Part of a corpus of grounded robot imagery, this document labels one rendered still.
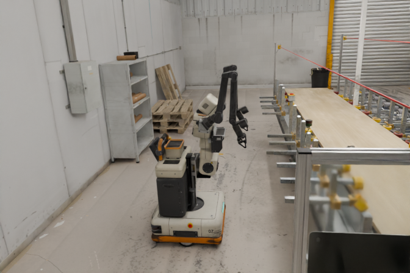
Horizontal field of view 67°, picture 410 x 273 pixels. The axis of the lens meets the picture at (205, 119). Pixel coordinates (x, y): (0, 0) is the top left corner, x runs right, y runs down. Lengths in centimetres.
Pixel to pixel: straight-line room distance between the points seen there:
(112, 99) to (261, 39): 686
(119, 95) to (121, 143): 76
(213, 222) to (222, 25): 846
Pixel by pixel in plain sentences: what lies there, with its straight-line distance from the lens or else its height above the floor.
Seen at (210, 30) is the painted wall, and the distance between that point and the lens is 1072.
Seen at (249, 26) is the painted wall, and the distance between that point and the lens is 1066.
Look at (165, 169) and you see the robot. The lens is 278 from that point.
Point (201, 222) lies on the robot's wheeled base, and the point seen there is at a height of 27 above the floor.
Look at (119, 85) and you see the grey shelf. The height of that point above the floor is 123.
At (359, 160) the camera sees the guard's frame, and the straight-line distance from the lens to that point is 51.
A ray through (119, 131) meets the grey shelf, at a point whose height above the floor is 52.
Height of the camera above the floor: 193
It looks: 16 degrees down
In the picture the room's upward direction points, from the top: 3 degrees counter-clockwise
